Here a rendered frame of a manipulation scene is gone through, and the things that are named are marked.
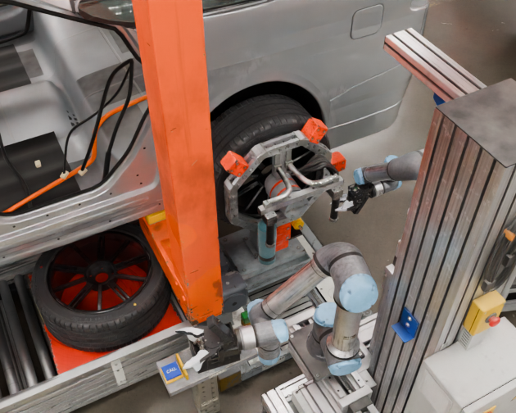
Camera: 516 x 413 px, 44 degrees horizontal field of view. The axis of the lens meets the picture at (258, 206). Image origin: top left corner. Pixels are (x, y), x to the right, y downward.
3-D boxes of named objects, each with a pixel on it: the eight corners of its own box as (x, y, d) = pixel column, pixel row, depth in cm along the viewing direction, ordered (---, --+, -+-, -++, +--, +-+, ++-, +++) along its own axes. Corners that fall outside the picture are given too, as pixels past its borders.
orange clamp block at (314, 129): (310, 134, 299) (320, 119, 295) (318, 144, 294) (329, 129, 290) (299, 132, 294) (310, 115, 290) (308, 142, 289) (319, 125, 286)
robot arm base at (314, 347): (352, 351, 247) (355, 338, 240) (319, 369, 242) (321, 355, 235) (331, 322, 256) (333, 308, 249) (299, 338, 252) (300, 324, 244)
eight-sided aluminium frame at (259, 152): (319, 200, 336) (328, 119, 296) (326, 208, 332) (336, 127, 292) (226, 237, 318) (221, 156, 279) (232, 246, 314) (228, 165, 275)
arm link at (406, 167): (403, 184, 250) (355, 190, 298) (427, 178, 253) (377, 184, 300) (396, 156, 250) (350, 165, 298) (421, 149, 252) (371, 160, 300)
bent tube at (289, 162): (317, 155, 300) (319, 138, 292) (339, 181, 288) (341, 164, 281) (283, 167, 295) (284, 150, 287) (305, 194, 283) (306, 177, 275)
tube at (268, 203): (279, 169, 294) (280, 152, 286) (301, 196, 282) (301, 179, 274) (245, 181, 288) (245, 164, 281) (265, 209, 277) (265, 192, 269)
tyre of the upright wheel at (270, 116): (303, 175, 357) (313, 76, 310) (325, 203, 343) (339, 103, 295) (194, 214, 336) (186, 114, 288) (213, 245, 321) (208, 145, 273)
